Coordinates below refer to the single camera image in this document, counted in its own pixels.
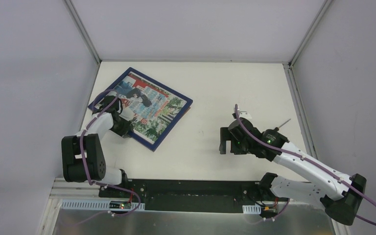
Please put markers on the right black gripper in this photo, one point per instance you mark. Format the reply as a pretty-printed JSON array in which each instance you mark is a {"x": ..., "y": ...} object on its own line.
[{"x": 224, "y": 140}]

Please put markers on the colourful photo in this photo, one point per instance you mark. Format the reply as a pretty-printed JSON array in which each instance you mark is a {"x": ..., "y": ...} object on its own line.
[{"x": 150, "y": 107}]

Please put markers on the right white cable duct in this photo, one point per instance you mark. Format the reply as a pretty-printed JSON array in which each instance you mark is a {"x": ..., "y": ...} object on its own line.
[{"x": 251, "y": 209}]

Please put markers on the blue wooden picture frame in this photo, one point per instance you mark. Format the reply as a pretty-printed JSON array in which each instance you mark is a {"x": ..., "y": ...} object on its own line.
[{"x": 111, "y": 91}]

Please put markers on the white cable duct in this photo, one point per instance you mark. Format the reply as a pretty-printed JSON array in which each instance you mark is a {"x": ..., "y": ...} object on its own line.
[
  {"x": 251, "y": 209},
  {"x": 101, "y": 205}
]

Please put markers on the black yellow screwdriver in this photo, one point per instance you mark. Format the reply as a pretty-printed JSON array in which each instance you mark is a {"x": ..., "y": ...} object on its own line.
[{"x": 281, "y": 125}]

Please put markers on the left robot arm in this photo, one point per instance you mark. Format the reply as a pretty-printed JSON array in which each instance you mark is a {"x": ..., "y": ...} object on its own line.
[{"x": 82, "y": 154}]

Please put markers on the left white cable duct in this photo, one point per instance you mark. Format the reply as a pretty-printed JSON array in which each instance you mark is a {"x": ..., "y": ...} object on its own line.
[{"x": 101, "y": 205}]

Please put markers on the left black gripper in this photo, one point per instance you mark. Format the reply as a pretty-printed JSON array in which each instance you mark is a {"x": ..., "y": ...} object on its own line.
[{"x": 136, "y": 97}]

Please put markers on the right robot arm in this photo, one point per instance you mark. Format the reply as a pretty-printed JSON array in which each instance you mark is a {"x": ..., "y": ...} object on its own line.
[{"x": 337, "y": 193}]

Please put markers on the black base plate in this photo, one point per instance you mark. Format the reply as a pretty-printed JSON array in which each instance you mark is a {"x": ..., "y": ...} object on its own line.
[{"x": 198, "y": 196}]

